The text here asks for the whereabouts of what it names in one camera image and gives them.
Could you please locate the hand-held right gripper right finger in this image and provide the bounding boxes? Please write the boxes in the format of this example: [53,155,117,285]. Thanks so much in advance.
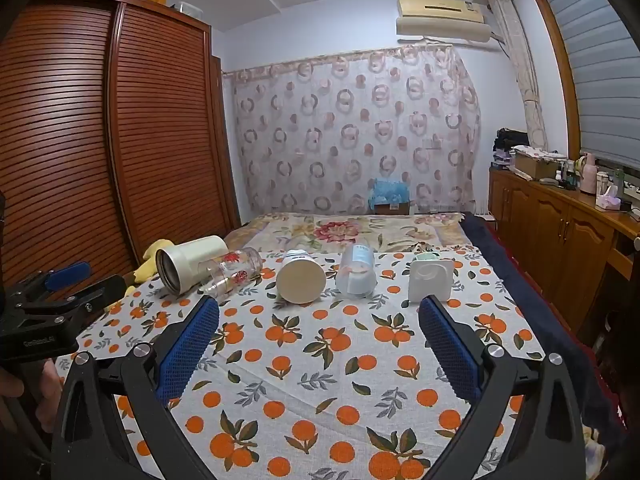
[417,294,586,480]

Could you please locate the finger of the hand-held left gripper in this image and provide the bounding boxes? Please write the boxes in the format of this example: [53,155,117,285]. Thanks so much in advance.
[22,274,128,333]
[7,260,93,307]

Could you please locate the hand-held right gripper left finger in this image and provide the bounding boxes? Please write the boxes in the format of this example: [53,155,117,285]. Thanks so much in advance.
[50,296,221,480]

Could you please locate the white square cup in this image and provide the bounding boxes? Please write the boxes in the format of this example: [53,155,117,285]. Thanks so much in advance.
[407,252,454,304]

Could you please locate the cream steel thermos cup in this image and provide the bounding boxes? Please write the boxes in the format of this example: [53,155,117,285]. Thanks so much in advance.
[155,236,230,295]

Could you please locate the clear glass cup red print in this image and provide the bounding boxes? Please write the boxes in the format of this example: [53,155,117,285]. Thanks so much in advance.
[200,247,264,306]

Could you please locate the frosted translucent plastic cup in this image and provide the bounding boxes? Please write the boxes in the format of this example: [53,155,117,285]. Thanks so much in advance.
[334,243,376,297]

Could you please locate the beige paper cup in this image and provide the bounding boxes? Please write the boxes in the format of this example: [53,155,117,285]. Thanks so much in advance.
[276,249,327,306]

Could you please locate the person's left hand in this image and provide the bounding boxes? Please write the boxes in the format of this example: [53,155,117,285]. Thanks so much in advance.
[0,359,67,430]

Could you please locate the yellow plush toy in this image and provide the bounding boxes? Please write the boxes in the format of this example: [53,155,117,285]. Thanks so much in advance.
[131,240,174,282]

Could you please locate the orange fruit print cloth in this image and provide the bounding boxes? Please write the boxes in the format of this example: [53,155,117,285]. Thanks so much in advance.
[55,247,546,480]

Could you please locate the wooden sideboard cabinet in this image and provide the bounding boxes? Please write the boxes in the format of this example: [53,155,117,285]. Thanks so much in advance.
[487,164,640,361]

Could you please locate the brown louvered wardrobe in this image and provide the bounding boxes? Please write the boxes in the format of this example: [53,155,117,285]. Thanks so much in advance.
[0,0,242,306]

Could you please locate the small cardboard box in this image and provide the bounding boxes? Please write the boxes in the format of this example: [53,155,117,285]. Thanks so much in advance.
[372,201,412,217]

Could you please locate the blue plastic bag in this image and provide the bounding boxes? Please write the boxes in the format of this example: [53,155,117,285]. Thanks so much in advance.
[368,178,412,207]

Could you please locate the floral blanket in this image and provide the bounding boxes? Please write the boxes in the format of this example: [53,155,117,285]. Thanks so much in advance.
[222,211,467,257]

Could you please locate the open cardboard box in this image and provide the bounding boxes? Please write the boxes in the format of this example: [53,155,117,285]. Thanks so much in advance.
[514,152,560,182]

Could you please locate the pink tissue box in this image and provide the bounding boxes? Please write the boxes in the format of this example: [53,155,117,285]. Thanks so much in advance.
[595,186,622,211]

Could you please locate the black bag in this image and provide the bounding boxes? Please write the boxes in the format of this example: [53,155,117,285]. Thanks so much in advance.
[492,128,530,155]

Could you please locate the pink thermos bottle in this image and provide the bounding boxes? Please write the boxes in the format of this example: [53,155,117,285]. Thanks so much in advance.
[579,152,599,195]

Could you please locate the circle pattern sheer curtain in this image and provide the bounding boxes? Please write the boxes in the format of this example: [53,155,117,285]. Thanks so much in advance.
[222,44,484,217]

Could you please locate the tied beige side curtain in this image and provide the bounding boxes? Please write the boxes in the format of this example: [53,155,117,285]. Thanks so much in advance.
[489,0,549,152]

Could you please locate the grey window blinds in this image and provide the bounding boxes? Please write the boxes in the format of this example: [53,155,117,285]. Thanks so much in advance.
[544,0,640,173]

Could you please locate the wall air conditioner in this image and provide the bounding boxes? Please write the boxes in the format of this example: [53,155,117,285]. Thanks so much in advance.
[395,0,494,44]

